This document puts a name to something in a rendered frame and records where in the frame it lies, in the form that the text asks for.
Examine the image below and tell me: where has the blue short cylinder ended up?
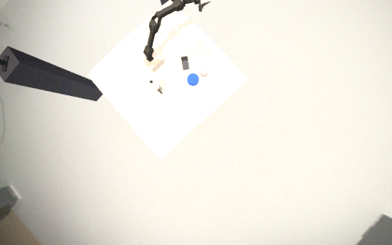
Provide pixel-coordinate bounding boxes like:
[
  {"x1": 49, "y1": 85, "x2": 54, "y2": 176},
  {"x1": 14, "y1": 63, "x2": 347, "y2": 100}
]
[{"x1": 187, "y1": 73, "x2": 199, "y2": 86}]

